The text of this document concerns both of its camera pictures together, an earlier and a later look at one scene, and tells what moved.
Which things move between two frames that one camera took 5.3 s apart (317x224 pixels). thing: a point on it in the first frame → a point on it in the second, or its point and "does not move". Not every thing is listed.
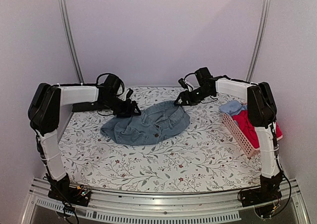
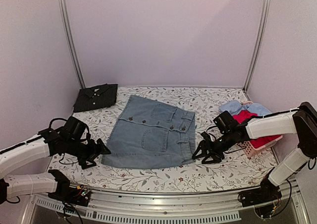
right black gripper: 186,94 → 204,144
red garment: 242,118 does not move
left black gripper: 128,110 → 94,153
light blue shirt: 233,107 does not move
